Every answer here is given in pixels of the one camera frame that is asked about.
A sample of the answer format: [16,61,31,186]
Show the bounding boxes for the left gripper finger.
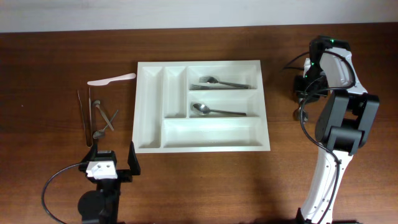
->
[127,141,141,175]
[85,144,98,162]

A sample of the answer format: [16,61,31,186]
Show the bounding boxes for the metal tablespoon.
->
[192,103,247,116]
[294,98,308,123]

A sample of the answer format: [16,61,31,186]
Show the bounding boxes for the long metal tongs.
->
[76,90,93,147]

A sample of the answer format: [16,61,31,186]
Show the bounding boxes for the metal fork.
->
[198,76,250,89]
[189,84,248,90]

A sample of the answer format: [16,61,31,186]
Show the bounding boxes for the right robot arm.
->
[293,35,379,223]

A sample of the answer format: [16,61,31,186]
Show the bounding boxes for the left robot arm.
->
[78,142,141,223]

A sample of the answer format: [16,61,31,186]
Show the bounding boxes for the small metal spoon lower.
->
[93,110,119,139]

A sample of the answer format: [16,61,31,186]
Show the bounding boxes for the small metal spoon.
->
[92,100,114,131]
[93,110,119,139]

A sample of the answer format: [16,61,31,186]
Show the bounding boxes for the small metal spoon upper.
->
[92,100,114,131]

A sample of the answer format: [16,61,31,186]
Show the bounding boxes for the white plastic knife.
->
[87,73,136,86]

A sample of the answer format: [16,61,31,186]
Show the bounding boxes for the white cutlery tray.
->
[132,60,271,154]

